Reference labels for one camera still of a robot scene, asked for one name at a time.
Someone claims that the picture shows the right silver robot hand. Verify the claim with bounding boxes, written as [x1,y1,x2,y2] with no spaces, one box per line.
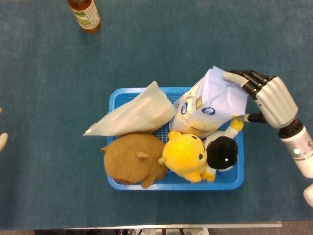
[223,70,298,130]

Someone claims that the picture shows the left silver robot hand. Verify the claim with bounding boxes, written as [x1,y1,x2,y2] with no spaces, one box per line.
[0,107,8,154]

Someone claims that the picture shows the white blue wipes pack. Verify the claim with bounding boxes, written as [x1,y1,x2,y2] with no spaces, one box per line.
[169,65,249,138]

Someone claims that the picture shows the yellow plush toy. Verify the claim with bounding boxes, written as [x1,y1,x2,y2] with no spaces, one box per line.
[157,130,208,184]

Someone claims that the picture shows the brown plush toy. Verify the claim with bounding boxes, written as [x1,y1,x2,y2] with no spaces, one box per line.
[100,133,169,189]

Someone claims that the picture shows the black white plush toy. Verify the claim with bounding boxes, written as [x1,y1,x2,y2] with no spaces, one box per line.
[201,118,245,183]

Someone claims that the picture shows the teal table cloth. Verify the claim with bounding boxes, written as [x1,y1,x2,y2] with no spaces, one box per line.
[0,0,313,231]

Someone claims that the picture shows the blue plastic basket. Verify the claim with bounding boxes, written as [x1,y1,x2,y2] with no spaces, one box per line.
[107,87,245,191]

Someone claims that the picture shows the white frosted zip bag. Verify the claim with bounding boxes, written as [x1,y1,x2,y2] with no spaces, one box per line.
[82,80,177,137]

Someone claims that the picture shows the amber tea bottle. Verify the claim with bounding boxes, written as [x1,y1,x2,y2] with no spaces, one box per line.
[67,0,102,34]

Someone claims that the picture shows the silver metal rail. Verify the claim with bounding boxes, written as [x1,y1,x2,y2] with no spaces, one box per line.
[64,221,283,230]

